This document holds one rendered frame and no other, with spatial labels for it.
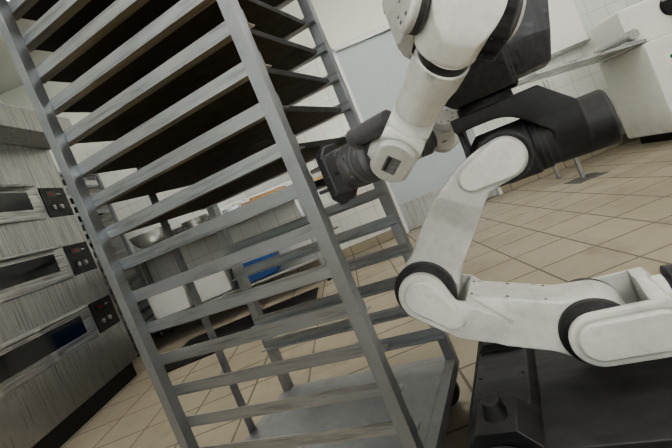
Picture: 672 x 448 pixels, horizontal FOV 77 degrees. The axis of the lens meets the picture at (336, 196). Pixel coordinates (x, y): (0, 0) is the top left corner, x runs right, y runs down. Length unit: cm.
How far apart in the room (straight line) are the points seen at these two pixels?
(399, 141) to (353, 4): 424
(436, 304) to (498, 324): 14
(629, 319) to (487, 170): 38
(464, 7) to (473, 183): 46
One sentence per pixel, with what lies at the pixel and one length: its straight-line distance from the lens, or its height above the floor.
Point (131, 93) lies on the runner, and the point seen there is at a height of 114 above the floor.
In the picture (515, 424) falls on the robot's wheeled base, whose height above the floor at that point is 21.
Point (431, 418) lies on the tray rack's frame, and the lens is 118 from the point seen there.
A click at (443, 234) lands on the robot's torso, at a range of 98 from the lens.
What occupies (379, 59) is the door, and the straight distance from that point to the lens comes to 469.
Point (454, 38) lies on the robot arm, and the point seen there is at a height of 86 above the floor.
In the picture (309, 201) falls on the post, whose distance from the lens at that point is 83.
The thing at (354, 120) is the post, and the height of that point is 91.
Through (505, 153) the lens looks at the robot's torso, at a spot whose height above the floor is 69.
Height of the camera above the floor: 76
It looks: 1 degrees down
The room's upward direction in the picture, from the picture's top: 23 degrees counter-clockwise
